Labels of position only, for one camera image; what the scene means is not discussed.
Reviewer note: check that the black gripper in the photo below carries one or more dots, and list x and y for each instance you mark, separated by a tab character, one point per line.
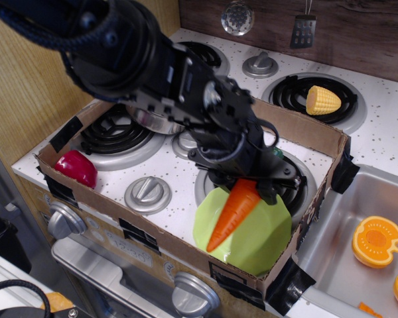
218	115

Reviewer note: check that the orange toy carrot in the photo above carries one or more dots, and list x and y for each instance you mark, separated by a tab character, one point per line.
242	200

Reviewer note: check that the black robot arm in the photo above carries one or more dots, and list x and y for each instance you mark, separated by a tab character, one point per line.
115	51

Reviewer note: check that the light green plate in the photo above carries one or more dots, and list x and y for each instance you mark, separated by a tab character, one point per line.
256	244

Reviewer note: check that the front right black burner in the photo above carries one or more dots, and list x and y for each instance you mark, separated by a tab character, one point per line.
296	200

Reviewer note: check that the black burner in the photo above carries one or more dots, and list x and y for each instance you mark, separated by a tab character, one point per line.
296	200
211	56
115	141
291	91

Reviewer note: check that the silver stovetop knob middle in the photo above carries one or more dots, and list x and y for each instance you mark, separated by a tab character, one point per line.
182	144

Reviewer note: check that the silver stovetop knob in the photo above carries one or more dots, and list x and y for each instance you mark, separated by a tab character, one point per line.
260	66
148	195
182	144

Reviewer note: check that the silver stovetop knob front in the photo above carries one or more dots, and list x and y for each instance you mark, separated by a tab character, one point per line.
148	195

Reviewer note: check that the stainless steel pot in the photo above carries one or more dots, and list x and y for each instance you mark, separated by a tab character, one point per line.
154	122

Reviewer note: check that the yellow toy corn cob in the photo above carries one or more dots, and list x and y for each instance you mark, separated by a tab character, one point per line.
321	101

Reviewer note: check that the brown cardboard fence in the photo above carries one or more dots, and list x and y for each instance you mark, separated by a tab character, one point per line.
162	244

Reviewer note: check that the back right black burner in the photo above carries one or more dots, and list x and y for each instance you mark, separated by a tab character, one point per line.
291	91

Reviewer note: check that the silver stovetop knob back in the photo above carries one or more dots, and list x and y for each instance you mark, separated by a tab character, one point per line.
260	66

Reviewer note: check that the silver oven knob right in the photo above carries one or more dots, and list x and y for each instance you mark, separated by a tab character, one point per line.
192	297

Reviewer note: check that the silver oven knob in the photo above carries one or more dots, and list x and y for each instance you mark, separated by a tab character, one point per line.
192	297
64	221

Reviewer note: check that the stainless steel sink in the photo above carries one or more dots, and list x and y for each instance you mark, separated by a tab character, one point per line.
342	282

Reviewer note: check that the back left black burner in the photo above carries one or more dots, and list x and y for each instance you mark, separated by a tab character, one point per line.
211	56

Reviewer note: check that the orange toy pumpkin half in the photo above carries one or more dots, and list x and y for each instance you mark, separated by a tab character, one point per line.
375	241

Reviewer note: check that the front left black burner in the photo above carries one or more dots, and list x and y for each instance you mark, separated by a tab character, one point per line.
115	141

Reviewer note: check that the small orange toy piece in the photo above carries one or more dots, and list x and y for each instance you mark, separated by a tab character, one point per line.
363	307

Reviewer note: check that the hanging metal strainer ladle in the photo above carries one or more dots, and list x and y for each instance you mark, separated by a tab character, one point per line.
237	18

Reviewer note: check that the hanging metal spatula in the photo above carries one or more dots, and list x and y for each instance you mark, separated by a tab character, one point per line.
304	27

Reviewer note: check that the red toy pepper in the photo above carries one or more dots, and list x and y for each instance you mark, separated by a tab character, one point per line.
76	166

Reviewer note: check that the silver oven knob left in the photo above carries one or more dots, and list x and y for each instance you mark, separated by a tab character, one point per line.
64	221

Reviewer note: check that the orange object bottom left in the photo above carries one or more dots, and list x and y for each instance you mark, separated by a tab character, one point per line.
58	302

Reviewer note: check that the silver oven door handle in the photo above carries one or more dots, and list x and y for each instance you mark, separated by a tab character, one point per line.
105	282

